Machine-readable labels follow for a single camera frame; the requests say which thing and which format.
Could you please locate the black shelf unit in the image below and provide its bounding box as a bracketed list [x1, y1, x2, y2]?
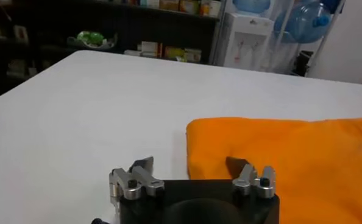
[0, 0, 221, 101]

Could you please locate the orange t-shirt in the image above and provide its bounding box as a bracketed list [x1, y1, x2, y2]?
[185, 117, 362, 224]

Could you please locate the white water dispenser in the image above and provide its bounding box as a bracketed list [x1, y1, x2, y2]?
[222, 12, 275, 72]

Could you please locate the red white medicine box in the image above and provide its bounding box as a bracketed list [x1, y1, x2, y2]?
[141, 41, 163, 58]

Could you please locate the green white patterned bowl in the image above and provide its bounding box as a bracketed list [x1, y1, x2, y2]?
[67, 30, 118, 51]

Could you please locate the white metal jug rack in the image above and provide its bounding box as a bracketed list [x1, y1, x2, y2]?
[260, 0, 347, 77]

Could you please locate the labelled blue water jug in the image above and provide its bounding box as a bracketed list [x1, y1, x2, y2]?
[232, 0, 272, 15]

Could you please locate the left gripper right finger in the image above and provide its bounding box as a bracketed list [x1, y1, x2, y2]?
[225, 156, 277, 200]

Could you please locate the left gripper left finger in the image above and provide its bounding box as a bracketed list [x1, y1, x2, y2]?
[108, 156, 166, 201]

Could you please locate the blue capped water jug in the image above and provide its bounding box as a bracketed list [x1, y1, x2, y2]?
[274, 1, 333, 44]

